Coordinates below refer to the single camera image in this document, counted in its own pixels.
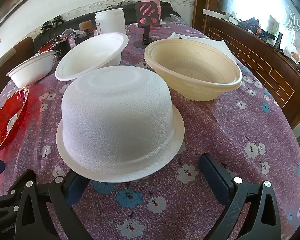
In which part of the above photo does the black phone stand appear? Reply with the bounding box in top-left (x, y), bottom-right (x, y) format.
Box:
top-left (132, 1), bottom-right (163, 49)

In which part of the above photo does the bright window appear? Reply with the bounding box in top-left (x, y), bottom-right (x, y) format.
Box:
top-left (262, 0), bottom-right (300, 64)

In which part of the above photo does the white notebook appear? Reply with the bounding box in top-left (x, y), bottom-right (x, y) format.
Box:
top-left (169, 32), bottom-right (238, 63)

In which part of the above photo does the red glass plate gold rim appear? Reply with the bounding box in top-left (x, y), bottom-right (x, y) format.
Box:
top-left (0, 87), bottom-right (30, 154)

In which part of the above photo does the large white bowl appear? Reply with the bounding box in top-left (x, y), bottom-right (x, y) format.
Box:
top-left (55, 32), bottom-right (129, 81)

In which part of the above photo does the stack of white bowls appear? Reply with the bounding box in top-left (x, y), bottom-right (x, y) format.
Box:
top-left (56, 65), bottom-right (185, 183)

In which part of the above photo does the small white bowl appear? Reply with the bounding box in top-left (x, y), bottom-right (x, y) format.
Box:
top-left (6, 50), bottom-right (57, 88)

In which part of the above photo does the wooden cabinet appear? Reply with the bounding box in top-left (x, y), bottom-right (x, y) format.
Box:
top-left (192, 0), bottom-right (300, 131)

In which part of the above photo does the beige plastic bowl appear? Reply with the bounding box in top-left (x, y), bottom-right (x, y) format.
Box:
top-left (144, 38), bottom-right (243, 102)

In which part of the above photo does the brown chair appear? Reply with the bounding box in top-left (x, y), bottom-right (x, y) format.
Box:
top-left (0, 37), bottom-right (34, 100)

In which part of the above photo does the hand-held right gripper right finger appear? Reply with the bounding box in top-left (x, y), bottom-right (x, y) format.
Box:
top-left (199, 152), bottom-right (282, 240)

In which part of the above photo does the purple floral tablecloth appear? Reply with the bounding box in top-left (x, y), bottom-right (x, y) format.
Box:
top-left (0, 22), bottom-right (300, 240)

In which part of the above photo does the black sofa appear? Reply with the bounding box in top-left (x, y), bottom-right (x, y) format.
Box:
top-left (33, 1), bottom-right (182, 53)

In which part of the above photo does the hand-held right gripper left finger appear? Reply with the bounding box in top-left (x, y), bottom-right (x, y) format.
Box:
top-left (14, 172), bottom-right (93, 240)

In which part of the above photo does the black jar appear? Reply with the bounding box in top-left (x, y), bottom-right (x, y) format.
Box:
top-left (53, 39), bottom-right (71, 61)

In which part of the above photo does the white plastic jar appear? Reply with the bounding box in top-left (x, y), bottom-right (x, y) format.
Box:
top-left (95, 8), bottom-right (126, 35)

